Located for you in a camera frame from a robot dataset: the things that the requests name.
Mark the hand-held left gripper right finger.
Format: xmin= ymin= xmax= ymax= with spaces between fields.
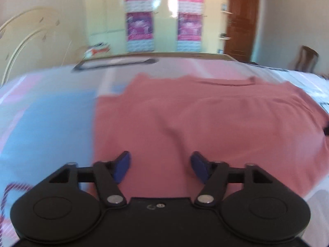
xmin=190 ymin=151 xmax=273 ymax=209

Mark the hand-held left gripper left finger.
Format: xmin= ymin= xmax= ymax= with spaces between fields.
xmin=48 ymin=151 xmax=127 ymax=209

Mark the pink long-sleeved sweater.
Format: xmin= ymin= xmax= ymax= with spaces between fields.
xmin=93 ymin=73 xmax=329 ymax=203

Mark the patterned pastel bedsheet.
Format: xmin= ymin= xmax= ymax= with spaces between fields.
xmin=0 ymin=56 xmax=329 ymax=247

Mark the brown wooden chair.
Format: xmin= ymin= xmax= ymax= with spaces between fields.
xmin=294 ymin=45 xmax=320 ymax=73

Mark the brown wooden door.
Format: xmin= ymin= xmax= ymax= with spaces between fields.
xmin=223 ymin=0 xmax=261 ymax=63

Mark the cream corner shelf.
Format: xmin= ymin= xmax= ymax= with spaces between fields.
xmin=218 ymin=0 xmax=235 ymax=41

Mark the cream wardrobe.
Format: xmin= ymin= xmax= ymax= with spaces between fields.
xmin=84 ymin=0 xmax=230 ymax=55

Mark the cream round headboard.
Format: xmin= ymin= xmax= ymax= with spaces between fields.
xmin=0 ymin=6 xmax=65 ymax=86

